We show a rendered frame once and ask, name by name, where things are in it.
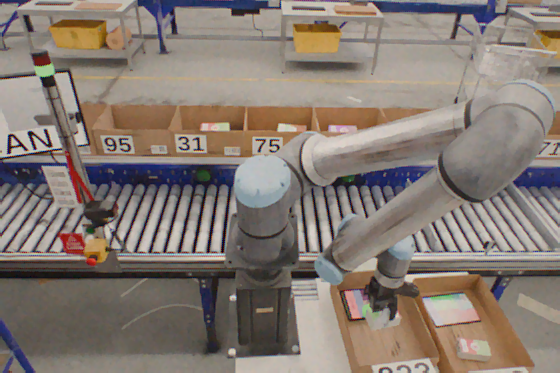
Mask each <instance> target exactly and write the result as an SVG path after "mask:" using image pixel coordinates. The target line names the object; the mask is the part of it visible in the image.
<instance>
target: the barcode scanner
mask: <svg viewBox="0 0 560 373"><path fill-rule="evenodd" d="M118 210H119V206H118V204H117V201H115V200H114V201H110V200H108V201H103V200H100V201H90V202H89V203H87V204H86V206H85V207H84V209H83V211H82V214H83V216H84V218H85V219H86V220H93V221H94V223H95V224H94V226H93V228H94V229H96V228H100V227H104V226H106V223H107V222H108V220H109V218H115V217H116V215H117V213H118Z"/></svg>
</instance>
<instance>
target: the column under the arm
mask: <svg viewBox="0 0 560 373"><path fill-rule="evenodd" d="M235 294H236V295H229V301H228V329H227V357H226V358H227V359H237V358H256V357H273V356H291V355H301V351H300V342H299V333H298V325H297V317H296V309H295V300H294V292H292V280H291V272H290V271H281V270H278V271H277V273H276V274H275V275H273V276H271V277H268V278H265V277H261V278H260V277H257V276H255V275H253V274H252V273H251V272H249V270H236V272H235Z"/></svg>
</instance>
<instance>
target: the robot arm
mask: <svg viewBox="0 0 560 373"><path fill-rule="evenodd" d="M555 114H556V103H555V100H554V98H553V95H552V94H551V92H550V91H549V90H548V89H547V88H546V87H545V86H543V85H541V84H539V83H537V82H535V81H532V80H527V79H517V80H512V81H509V82H507V83H505V84H503V85H501V86H499V87H498V88H497V89H496V90H495V92H493V93H489V94H485V95H482V96H478V97H474V98H471V99H468V100H467V101H465V102H461V103H457V104H454V105H450V106H446V107H442V108H439V109H435V110H431V111H428V112H424V113H420V114H417V115H413V116H409V117H405V118H402V119H398V120H394V121H391V122H387V123H383V124H378V125H375V126H371V127H367V129H364V130H360V131H356V132H352V133H349V134H345V135H341V136H338V137H334V138H330V139H328V138H327V137H325V136H322V135H320V134H318V133H315V132H306V133H302V134H300V135H298V136H296V137H295V138H293V139H292V140H291V141H290V142H289V143H287V144H286V145H285V146H283V147H282V148H281V149H279V150H278V151H277V152H276V153H274V154H273V155H269V156H265V155H258V156H254V157H251V158H248V159H247V160H245V161H244V162H243V163H242V164H240V165H239V167H238V168H237V170H236V173H235V181H234V193H235V203H236V215H237V221H236V223H235V226H234V228H233V231H232V244H233V248H234V250H235V252H236V253H237V254H238V255H239V256H240V257H241V258H242V259H244V260H246V261H248V262H252V263H256V264H269V263H274V262H277V261H279V260H281V259H283V258H284V257H285V256H286V255H287V254H288V253H289V252H290V251H291V249H292V247H293V242H294V231H293V228H292V225H291V223H290V222H289V220H288V212H289V208H290V207H291V206H292V205H293V204H294V203H295V202H296V201H297V200H298V199H300V198H301V197H302V196H303V195H304V194H305V193H306V192H307V191H308V190H310V189H313V188H319V186H326V185H329V184H331V183H332V182H333V181H334V180H335V179H336V177H339V176H345V175H351V174H357V173H363V172H370V171H376V170H383V169H389V168H395V167H401V166H407V165H413V164H419V163H426V162H432V161H437V162H436V164H437V165H436V166H435V167H434V168H432V169H431V170H430V171H428V172H427V173H426V174H424V175H423V176H422V177H420V178H419V179H418V180H417V181H415V182H414V183H413V184H411V185H410V186H409V187H407V188H406V189H405V191H403V192H402V193H401V194H399V195H398V196H397V197H395V198H394V199H393V200H391V201H390V202H389V203H388V204H386V205H385V206H384V207H382V208H380V209H379V210H377V211H376V212H375V213H373V214H372V215H371V216H369V217H368V218H367V219H364V218H363V217H362V216H358V215H355V214H348V215H346V216H345V217H344V218H343V219H342V222H340V224H339V226H338V228H337V231H336V235H337V236H336V237H335V238H334V240H333V241H332V242H331V243H330V244H329V245H328V246H327V249H326V250H325V251H324V252H323V253H322V254H321V255H320V256H319V257H318V259H317V260H316V262H315V265H314V269H316V271H317V272H318V274H319V275H320V276H321V277H322V278H323V279H324V280H325V281H327V282H328V283H330V284H333V285H338V284H340V283H341V282H343V281H344V278H345V277H346V276H347V275H348V274H349V273H351V272H352V271H354V270H355V269H357V268H358V267H359V266H360V265H362V264H364V263H365V262H367V261H369V260H370V259H372V258H375V259H377V263H376V267H375V271H374V276H372V277H371V278H370V282H369V284H366V285H365V289H364V294H363V295H367V297H368V298H369V300H367V301H366V304H369V306H370V308H371V310H372V313H374V312H379V311H382V313H381V315H380V316H379V317H377V318H376V319H375V323H384V327H387V326H388V325H389V324H390V323H391V322H392V321H393V320H394V318H395V316H396V313H397V296H396V294H398V295H402V296H406V297H411V298H417V297H418V296H419V295H420V294H421V293H420V292H419V290H418V287H417V286H416V285H415V284H414V283H411V282H407V281H405V279H406V276H407V272H408V269H409V266H410V262H411V259H412V257H413V255H414V249H415V240H414V238H413V237H412V234H413V233H415V232H417V231H418V230H420V229H422V228H423V227H425V226H427V225H428V224H430V223H432V222H433V221H435V220H437V219H439V218H440V217H442V216H444V215H445V214H447V213H449V212H450V211H452V210H454V209H455V208H457V207H459V206H460V205H462V204H464V203H465V202H466V203H469V204H480V203H482V202H484V201H486V200H488V198H490V197H491V196H493V195H494V194H496V193H497V192H499V191H500V190H501V189H503V188H504V187H505V186H506V185H508V184H509V183H510V182H511V181H513V180H514V179H515V178H516V177H517V176H518V175H519V174H520V173H522V172H523V171H524V170H525V169H526V168H527V167H528V166H529V165H530V164H531V162H532V161H533V160H534V159H535V158H536V156H537V155H538V154H539V152H540V150H541V148H542V146H543V143H544V141H545V138H546V136H547V134H548V132H549V130H550V129H551V128H552V126H553V124H554V121H555ZM366 288H367V289H368V291H369V292H365V291H366Z"/></svg>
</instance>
